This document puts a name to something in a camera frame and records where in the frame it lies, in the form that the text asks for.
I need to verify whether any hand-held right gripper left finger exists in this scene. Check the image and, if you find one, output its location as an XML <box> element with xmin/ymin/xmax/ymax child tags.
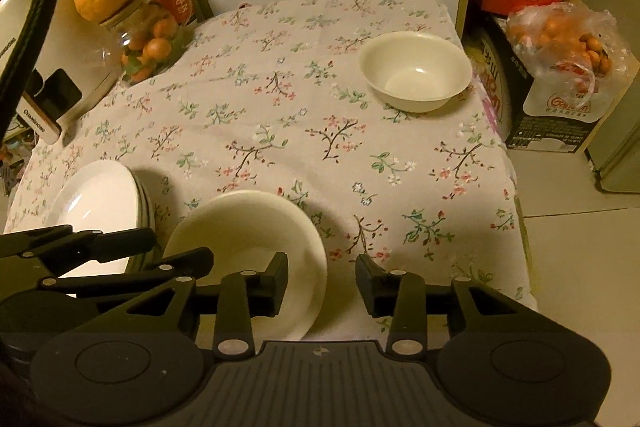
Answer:
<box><xmin>125</xmin><ymin>252</ymin><xmax>290</xmax><ymax>354</ymax></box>

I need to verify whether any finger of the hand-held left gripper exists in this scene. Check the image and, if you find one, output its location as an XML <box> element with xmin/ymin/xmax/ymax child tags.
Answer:
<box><xmin>0</xmin><ymin>225</ymin><xmax>157</xmax><ymax>278</ymax></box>
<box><xmin>37</xmin><ymin>247</ymin><xmax>215</xmax><ymax>295</ymax></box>

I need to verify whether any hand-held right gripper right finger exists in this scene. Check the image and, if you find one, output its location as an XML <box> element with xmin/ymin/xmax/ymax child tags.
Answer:
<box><xmin>355</xmin><ymin>253</ymin><xmax>523</xmax><ymax>354</ymax></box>

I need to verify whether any white ceramic plate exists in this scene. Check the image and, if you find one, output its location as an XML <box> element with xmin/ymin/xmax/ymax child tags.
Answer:
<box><xmin>50</xmin><ymin>161</ymin><xmax>143</xmax><ymax>280</ymax></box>
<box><xmin>127</xmin><ymin>167</ymin><xmax>157</xmax><ymax>270</ymax></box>

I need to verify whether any white ceramic bowl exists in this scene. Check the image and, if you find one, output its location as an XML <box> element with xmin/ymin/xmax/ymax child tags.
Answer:
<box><xmin>162</xmin><ymin>190</ymin><xmax>329</xmax><ymax>342</ymax></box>

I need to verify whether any cream ceramic bowl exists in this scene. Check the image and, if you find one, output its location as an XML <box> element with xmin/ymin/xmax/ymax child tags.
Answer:
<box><xmin>358</xmin><ymin>32</ymin><xmax>473</xmax><ymax>114</ymax></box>

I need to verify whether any floral tablecloth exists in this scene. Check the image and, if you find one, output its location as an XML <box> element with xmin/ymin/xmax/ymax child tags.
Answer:
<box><xmin>2</xmin><ymin>0</ymin><xmax>538</xmax><ymax>343</ymax></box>

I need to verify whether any white air fryer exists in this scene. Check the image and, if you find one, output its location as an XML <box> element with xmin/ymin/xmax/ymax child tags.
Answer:
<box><xmin>0</xmin><ymin>0</ymin><xmax>126</xmax><ymax>144</ymax></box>

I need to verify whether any glass jar of small oranges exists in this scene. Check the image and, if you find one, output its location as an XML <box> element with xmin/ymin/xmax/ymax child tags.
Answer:
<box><xmin>97</xmin><ymin>0</ymin><xmax>188</xmax><ymax>86</ymax></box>

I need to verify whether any round printed container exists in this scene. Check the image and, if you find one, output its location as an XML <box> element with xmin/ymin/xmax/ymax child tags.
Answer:
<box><xmin>467</xmin><ymin>29</ymin><xmax>512</xmax><ymax>148</ymax></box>

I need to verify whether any white and black carton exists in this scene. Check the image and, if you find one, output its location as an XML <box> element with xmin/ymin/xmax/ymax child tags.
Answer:
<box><xmin>505</xmin><ymin>57</ymin><xmax>628</xmax><ymax>154</ymax></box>

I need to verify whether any plastic bag of oranges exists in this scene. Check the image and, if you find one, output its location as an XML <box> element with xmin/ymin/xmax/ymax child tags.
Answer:
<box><xmin>505</xmin><ymin>2</ymin><xmax>632</xmax><ymax>94</ymax></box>

